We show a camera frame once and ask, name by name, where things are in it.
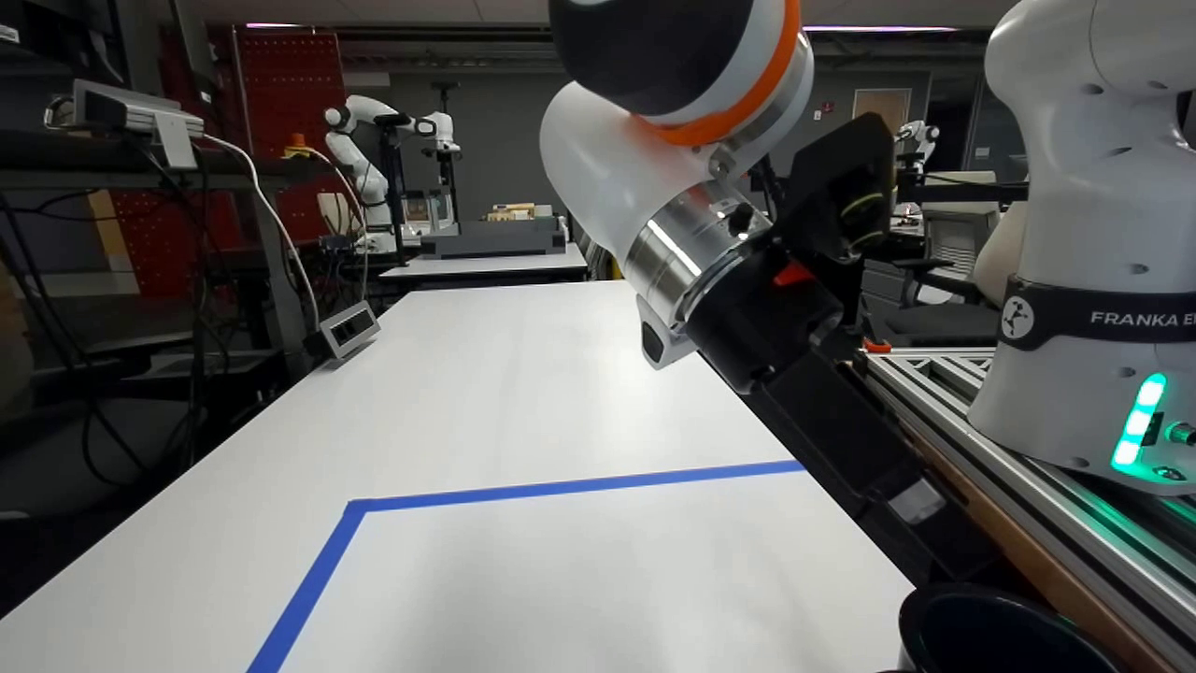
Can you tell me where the blue tape line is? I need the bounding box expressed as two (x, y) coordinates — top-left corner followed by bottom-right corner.
(242, 458), (809, 673)

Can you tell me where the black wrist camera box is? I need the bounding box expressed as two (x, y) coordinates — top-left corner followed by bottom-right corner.
(777, 110), (902, 275)

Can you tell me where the white stereo camera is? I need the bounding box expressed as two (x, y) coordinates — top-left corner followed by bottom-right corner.
(44, 74), (208, 177)

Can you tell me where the white background table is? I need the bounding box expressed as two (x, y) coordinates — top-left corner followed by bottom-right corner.
(375, 240), (594, 285)

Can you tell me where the dark metal shelf rack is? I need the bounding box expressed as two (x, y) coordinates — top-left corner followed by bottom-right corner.
(0, 0), (317, 610)

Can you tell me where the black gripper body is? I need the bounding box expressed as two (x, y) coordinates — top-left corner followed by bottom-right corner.
(680, 240), (866, 402)

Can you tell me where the white camera cable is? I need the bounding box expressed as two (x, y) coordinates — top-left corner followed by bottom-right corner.
(196, 126), (333, 338)

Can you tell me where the small white background robot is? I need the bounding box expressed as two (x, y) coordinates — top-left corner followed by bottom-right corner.
(886, 118), (946, 243)

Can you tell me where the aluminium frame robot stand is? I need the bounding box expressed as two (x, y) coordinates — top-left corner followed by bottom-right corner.
(857, 339), (1196, 673)

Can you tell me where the small grey box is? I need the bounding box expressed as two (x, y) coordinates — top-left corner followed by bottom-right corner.
(314, 298), (385, 366)

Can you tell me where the black case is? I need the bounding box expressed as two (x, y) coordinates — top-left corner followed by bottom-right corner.
(430, 212), (568, 263)

